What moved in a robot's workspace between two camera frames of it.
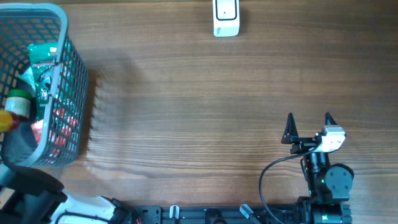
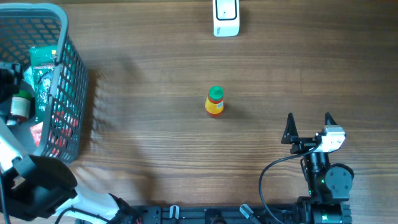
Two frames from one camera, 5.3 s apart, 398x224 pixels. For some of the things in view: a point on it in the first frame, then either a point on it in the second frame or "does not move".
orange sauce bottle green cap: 9,121 → 214,101
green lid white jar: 19,101 does not move
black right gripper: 291,137 does not move
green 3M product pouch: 43,57 does not move
